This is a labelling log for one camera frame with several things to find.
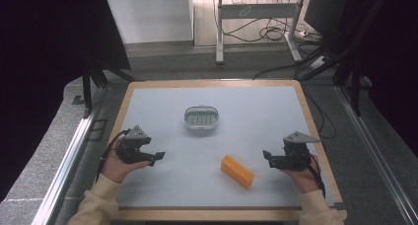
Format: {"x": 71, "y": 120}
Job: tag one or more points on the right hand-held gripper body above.
{"x": 295, "y": 157}

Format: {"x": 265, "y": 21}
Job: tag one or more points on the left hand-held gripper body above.
{"x": 131, "y": 152}

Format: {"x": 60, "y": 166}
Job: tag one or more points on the person's left hand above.
{"x": 115, "y": 169}

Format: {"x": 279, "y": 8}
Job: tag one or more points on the person's right hand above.
{"x": 304, "y": 180}

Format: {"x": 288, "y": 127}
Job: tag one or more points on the orange rectangular block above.
{"x": 237, "y": 171}

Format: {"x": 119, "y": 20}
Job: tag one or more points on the floor socket hatch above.
{"x": 97, "y": 129}

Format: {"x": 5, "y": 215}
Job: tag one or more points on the clear plastic container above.
{"x": 201, "y": 119}

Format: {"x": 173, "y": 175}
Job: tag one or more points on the black metal stand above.
{"x": 348, "y": 54}
{"x": 90, "y": 80}

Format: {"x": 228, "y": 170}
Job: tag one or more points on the white power strip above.
{"x": 317, "y": 62}

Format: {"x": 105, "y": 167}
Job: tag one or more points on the dark curtain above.
{"x": 394, "y": 60}
{"x": 42, "y": 70}

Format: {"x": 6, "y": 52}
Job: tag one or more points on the white cabinet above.
{"x": 151, "y": 17}

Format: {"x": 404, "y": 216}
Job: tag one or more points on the aluminium rail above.
{"x": 64, "y": 172}
{"x": 381, "y": 159}

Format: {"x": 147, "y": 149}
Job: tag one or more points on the white metal desk frame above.
{"x": 256, "y": 11}

